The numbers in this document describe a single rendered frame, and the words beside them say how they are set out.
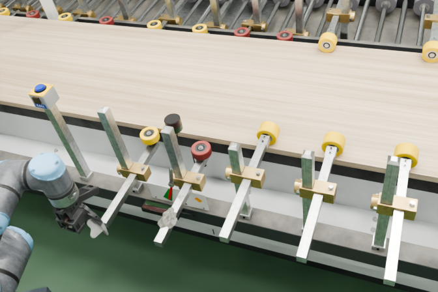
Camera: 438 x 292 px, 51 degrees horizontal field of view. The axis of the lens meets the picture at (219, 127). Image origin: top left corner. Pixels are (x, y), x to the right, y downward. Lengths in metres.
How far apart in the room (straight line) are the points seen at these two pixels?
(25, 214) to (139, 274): 0.93
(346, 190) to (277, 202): 0.29
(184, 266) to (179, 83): 1.01
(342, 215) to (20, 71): 1.77
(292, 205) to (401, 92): 0.65
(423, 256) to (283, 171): 0.59
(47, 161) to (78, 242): 1.52
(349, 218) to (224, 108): 0.68
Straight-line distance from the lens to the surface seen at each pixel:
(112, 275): 2.68
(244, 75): 2.14
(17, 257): 1.90
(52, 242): 2.96
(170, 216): 1.68
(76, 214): 1.54
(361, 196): 1.90
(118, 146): 1.81
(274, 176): 1.93
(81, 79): 2.40
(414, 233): 1.93
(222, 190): 2.03
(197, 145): 1.84
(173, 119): 1.64
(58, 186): 1.42
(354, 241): 1.78
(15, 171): 1.45
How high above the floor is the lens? 2.21
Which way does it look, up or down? 44 degrees down
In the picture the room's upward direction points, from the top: 11 degrees counter-clockwise
